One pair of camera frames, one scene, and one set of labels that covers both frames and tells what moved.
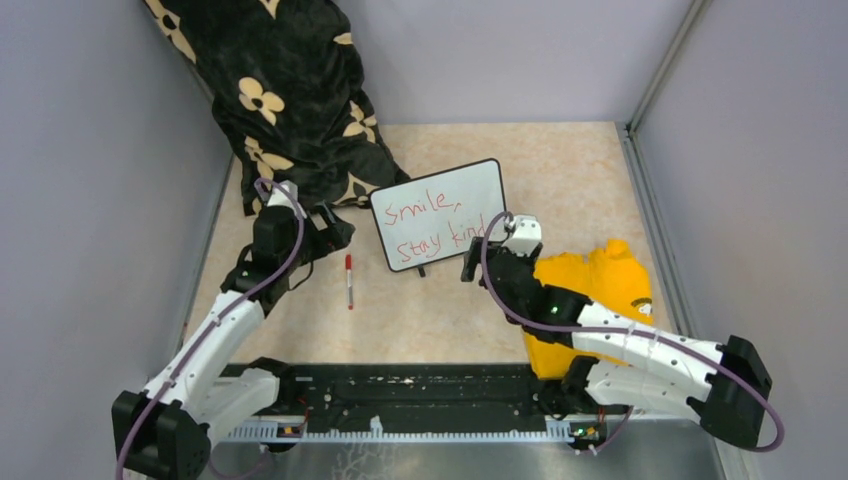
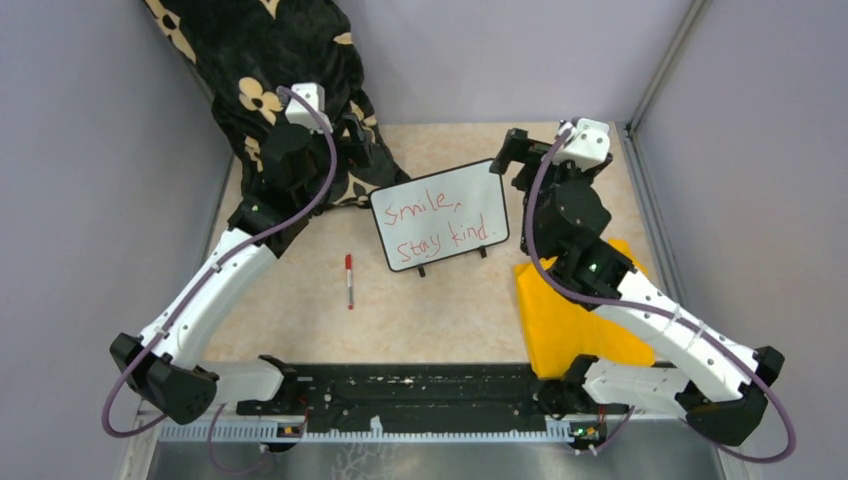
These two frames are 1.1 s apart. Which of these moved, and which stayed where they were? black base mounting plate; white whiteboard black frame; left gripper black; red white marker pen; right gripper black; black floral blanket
Moved: left gripper black; right gripper black
Stayed: black floral blanket; red white marker pen; white whiteboard black frame; black base mounting plate
